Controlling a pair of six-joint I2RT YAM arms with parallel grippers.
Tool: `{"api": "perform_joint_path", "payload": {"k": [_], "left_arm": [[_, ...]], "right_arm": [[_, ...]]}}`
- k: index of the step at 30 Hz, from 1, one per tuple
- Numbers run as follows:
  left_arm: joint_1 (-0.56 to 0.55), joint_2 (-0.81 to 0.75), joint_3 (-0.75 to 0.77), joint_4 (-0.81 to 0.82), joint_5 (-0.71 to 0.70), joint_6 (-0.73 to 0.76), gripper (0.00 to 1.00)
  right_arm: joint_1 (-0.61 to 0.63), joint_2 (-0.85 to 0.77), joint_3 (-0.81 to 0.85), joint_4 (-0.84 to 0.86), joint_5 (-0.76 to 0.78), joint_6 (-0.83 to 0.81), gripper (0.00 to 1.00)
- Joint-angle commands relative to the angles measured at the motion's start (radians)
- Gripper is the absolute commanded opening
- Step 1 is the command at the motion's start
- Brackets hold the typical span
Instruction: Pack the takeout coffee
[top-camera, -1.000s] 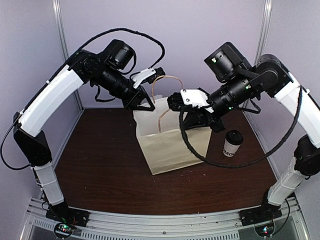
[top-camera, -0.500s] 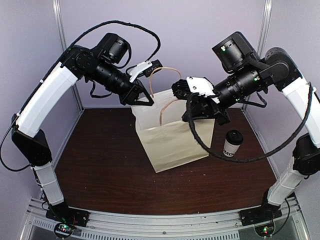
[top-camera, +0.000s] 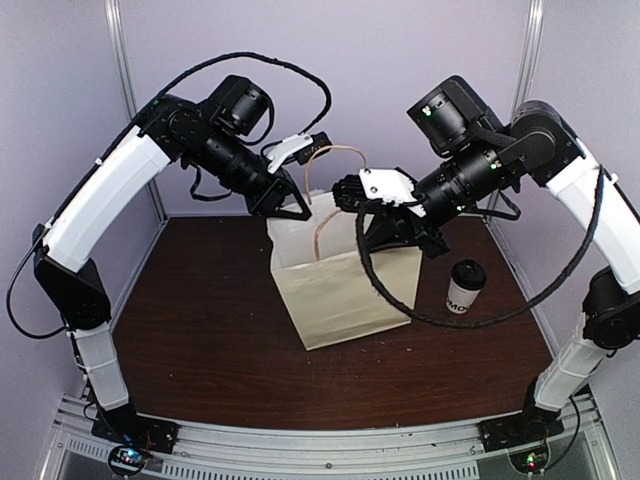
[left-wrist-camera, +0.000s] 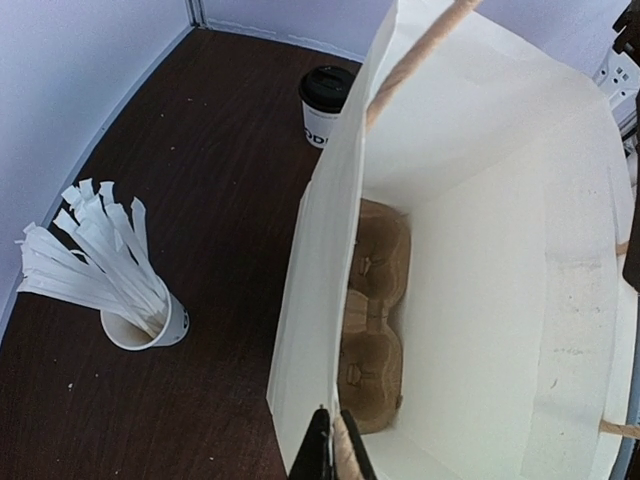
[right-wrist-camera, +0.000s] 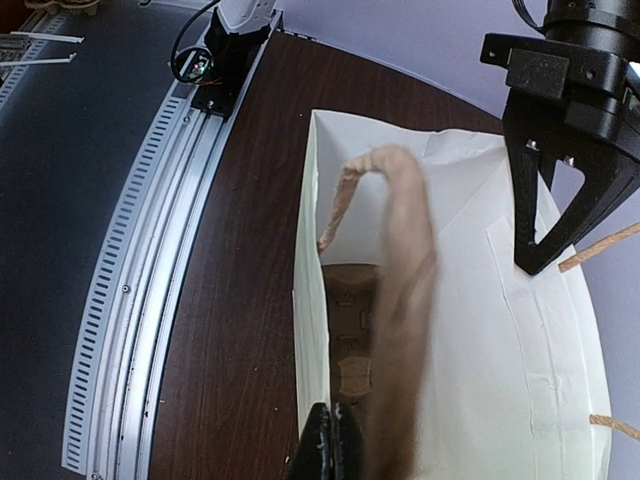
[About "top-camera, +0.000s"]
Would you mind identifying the brown paper bag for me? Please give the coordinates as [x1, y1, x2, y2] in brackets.
[267, 166, 410, 351]

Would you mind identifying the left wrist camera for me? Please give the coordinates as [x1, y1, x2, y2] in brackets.
[266, 132, 331, 175]

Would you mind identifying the white paper coffee cup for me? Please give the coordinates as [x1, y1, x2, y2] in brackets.
[445, 278, 484, 315]

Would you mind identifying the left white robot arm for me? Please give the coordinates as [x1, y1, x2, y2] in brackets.
[34, 75, 313, 444]

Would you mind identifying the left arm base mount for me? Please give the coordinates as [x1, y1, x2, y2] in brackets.
[91, 413, 179, 479]

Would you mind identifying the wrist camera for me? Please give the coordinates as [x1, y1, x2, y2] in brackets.
[266, 132, 331, 175]
[331, 168, 426, 218]

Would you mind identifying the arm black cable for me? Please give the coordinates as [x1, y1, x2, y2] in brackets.
[354, 164, 616, 329]
[5, 54, 334, 339]

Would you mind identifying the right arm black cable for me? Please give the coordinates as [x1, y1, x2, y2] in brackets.
[354, 164, 616, 329]

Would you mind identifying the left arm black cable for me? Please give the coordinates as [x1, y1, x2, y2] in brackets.
[5, 54, 334, 339]

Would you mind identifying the right aluminium frame post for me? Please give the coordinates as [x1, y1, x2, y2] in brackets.
[511, 0, 545, 115]

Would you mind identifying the aluminium frame post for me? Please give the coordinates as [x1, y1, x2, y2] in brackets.
[104, 0, 168, 226]
[511, 0, 545, 115]

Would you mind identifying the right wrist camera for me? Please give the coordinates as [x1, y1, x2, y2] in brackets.
[331, 168, 426, 218]

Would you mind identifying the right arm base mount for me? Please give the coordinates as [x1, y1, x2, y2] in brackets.
[478, 413, 564, 476]

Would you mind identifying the black plastic cup lid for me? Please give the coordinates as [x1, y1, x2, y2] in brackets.
[451, 259, 487, 291]

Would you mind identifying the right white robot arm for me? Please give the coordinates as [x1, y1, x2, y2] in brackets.
[356, 75, 639, 442]

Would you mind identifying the aluminium front rail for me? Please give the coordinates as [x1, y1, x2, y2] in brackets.
[34, 393, 623, 479]

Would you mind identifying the left aluminium frame post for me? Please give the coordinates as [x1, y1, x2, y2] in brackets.
[104, 0, 168, 226]

